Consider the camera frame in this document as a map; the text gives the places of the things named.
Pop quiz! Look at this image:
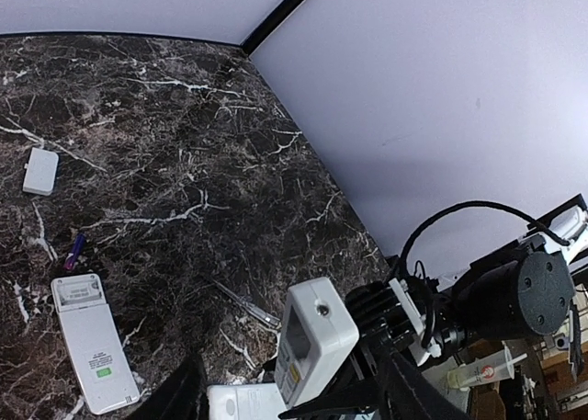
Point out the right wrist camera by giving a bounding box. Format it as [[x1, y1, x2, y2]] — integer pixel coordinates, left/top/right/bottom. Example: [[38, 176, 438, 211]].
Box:
[[345, 278, 443, 367]]

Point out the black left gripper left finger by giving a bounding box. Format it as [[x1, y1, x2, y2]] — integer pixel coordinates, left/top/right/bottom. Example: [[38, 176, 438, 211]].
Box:
[[132, 353, 208, 420]]

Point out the clear plastic cup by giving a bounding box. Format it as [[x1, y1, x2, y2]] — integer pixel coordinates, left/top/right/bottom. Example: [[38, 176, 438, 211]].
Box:
[[447, 346, 527, 390]]

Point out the black right corner post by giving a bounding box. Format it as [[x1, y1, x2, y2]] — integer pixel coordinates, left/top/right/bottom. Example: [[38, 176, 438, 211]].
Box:
[[241, 0, 306, 56]]

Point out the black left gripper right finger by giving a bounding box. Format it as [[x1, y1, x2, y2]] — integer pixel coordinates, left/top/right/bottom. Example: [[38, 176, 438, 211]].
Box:
[[374, 348, 470, 420]]

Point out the white remote face down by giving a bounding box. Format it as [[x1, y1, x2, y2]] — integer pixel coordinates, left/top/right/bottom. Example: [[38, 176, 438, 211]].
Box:
[[207, 383, 287, 420]]

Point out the small white buttoned remote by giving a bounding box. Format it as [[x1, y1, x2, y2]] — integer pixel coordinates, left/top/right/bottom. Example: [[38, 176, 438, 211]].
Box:
[[274, 277, 359, 409]]

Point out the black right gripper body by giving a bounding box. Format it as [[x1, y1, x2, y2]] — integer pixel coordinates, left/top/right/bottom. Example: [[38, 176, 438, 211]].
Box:
[[277, 332, 390, 419]]

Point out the white battery cover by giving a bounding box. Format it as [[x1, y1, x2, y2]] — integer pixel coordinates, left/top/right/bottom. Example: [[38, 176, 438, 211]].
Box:
[[22, 148, 59, 196]]

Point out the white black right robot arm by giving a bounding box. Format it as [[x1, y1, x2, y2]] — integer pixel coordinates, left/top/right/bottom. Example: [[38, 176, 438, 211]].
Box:
[[275, 196, 587, 419]]

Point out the purple battery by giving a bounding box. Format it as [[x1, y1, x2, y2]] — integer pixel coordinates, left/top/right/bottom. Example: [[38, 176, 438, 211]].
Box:
[[63, 233, 86, 271]]

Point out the white TCL remote control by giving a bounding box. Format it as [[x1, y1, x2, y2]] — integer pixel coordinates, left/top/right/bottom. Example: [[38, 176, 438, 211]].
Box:
[[51, 274, 140, 415]]

